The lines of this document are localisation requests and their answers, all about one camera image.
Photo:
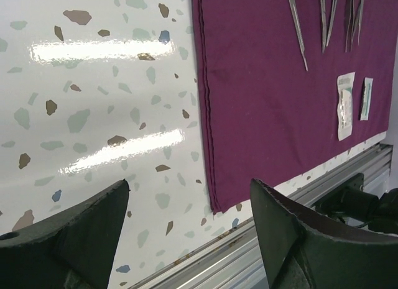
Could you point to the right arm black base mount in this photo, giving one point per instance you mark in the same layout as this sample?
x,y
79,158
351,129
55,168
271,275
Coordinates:
x,y
348,200

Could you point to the aluminium table edge rail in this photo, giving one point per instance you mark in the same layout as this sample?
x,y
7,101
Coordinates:
x,y
233,259

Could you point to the silver forceps scissors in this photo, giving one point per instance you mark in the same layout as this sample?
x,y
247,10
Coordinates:
x,y
327,21
353,22

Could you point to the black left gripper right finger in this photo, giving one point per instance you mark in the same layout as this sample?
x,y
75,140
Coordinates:
x,y
302,248

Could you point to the small green-white packet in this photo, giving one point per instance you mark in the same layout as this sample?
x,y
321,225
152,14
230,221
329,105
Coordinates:
x,y
366,99

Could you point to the large white suture packet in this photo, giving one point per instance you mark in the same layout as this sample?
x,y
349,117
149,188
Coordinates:
x,y
345,105

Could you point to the silver forceps scissors right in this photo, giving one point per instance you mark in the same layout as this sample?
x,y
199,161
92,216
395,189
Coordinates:
x,y
353,22

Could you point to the silver forceps scissors left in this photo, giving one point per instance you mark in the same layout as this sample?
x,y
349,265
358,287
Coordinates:
x,y
327,21

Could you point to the purple surgical drape cloth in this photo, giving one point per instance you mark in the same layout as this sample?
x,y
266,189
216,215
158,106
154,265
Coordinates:
x,y
262,115

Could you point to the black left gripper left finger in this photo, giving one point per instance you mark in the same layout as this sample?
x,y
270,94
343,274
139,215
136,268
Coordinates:
x,y
74,248

